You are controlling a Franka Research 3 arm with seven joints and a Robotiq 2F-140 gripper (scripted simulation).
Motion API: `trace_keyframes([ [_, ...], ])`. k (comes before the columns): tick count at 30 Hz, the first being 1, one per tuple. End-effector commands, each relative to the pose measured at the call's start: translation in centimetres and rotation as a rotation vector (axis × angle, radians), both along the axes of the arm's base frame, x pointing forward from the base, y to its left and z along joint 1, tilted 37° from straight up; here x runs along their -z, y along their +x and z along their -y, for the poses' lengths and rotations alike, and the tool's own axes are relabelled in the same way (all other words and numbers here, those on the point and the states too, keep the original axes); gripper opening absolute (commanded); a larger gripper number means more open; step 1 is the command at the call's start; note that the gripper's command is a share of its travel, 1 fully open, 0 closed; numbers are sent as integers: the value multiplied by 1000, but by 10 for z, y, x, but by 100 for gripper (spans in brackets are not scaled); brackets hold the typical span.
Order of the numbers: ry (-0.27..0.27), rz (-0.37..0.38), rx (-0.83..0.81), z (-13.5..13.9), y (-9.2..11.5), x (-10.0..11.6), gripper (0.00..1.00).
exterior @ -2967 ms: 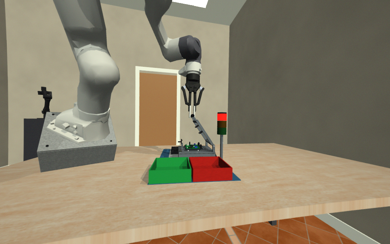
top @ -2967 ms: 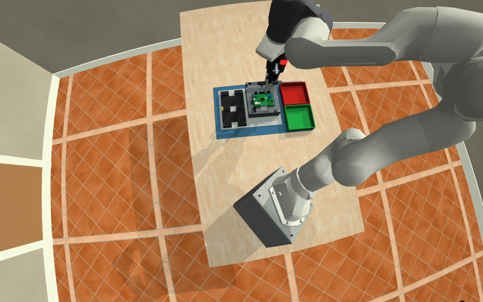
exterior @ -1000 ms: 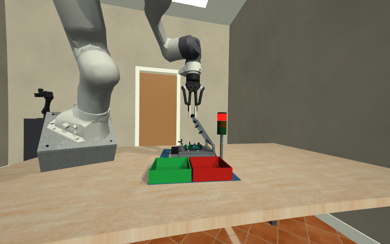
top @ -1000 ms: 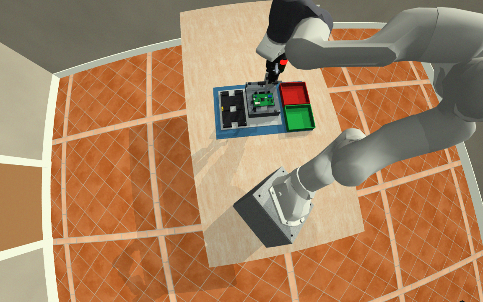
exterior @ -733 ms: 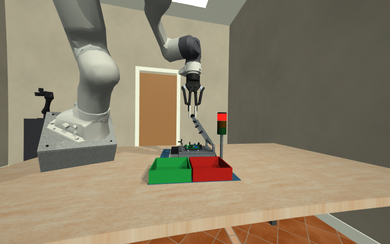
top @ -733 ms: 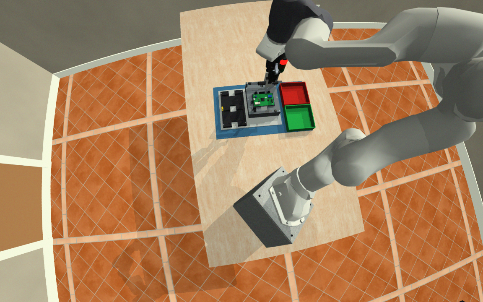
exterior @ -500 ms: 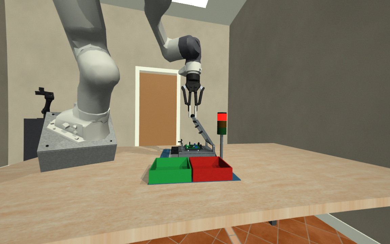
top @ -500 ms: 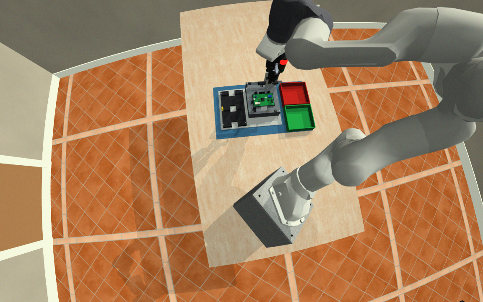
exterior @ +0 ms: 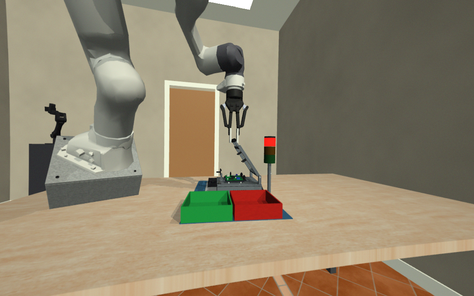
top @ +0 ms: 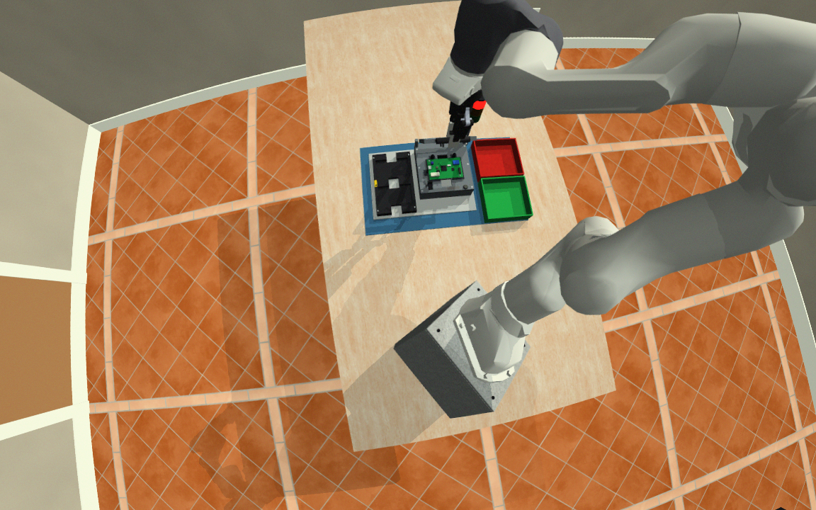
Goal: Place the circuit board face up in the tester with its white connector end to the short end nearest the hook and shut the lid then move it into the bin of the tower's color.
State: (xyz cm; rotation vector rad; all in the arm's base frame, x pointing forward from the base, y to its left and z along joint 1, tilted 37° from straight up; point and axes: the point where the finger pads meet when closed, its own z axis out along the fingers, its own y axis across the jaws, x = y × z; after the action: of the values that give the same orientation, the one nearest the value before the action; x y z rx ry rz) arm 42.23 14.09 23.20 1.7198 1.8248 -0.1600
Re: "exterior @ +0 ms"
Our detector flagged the green circuit board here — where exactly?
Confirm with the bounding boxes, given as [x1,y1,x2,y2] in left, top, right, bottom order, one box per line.
[225,174,243,180]

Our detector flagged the red open bin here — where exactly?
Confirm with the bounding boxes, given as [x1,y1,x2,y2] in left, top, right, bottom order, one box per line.
[230,190,283,221]

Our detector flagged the green open-top bin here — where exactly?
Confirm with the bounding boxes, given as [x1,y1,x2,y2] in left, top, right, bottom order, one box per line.
[181,191,233,223]

